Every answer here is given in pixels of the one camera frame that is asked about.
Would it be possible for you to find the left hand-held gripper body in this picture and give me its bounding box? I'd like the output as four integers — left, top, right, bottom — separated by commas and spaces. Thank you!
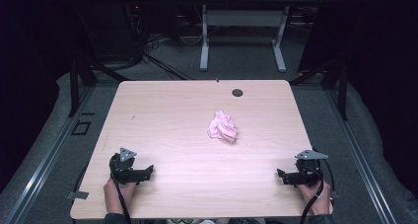
108, 147, 146, 186

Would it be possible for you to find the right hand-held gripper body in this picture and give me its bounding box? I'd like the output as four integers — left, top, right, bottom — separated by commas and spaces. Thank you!
294, 149, 329, 187

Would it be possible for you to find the pink cloth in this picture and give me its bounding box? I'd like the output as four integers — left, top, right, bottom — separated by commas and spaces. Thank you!
206, 110, 240, 144

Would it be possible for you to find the person's right hand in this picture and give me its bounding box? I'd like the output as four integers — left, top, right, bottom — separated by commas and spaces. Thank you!
297, 180, 331, 216

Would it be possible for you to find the person's left hand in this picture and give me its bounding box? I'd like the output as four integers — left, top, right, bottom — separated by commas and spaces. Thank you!
103, 178, 138, 216

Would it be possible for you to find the grey tape piece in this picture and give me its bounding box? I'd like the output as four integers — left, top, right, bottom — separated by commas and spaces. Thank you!
64, 190, 90, 200

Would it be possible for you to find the person's clothing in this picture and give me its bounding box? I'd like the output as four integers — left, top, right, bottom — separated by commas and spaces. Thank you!
164, 217, 268, 224

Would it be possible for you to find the white desk with metal legs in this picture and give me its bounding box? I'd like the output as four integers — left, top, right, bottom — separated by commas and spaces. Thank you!
180, 0, 326, 73

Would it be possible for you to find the aluminium floor rail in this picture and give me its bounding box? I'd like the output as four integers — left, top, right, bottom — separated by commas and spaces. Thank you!
0, 85, 97, 224
323, 85, 399, 224

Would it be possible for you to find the black metal frame stand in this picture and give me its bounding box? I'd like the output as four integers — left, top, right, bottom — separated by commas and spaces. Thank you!
68, 56, 130, 118
290, 56, 350, 121

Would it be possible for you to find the bundle of floor cables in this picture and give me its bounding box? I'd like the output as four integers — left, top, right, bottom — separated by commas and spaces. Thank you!
124, 3, 198, 81

